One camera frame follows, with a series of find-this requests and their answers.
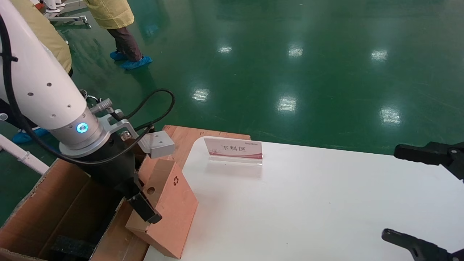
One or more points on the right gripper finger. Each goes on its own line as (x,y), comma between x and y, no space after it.
(427,152)
(420,250)

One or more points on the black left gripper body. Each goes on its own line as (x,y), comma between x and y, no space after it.
(112,166)

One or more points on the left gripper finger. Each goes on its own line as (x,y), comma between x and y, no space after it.
(145,208)

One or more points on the small cardboard box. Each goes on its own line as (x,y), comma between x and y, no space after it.
(170,217)

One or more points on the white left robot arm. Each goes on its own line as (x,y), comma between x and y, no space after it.
(36,83)

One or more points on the large open cardboard box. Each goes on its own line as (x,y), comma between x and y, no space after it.
(43,210)

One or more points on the black foam block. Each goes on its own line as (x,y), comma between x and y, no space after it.
(72,248)

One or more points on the white red acrylic sign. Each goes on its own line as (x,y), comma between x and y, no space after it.
(233,148)

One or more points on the seated person in yellow coat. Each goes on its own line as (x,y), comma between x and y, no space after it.
(50,40)

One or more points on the standing person in yellow coat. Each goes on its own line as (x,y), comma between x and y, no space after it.
(112,14)

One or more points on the white metal stand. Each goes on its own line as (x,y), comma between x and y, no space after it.
(69,20)

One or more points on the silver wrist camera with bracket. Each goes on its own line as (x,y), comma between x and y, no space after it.
(159,145)

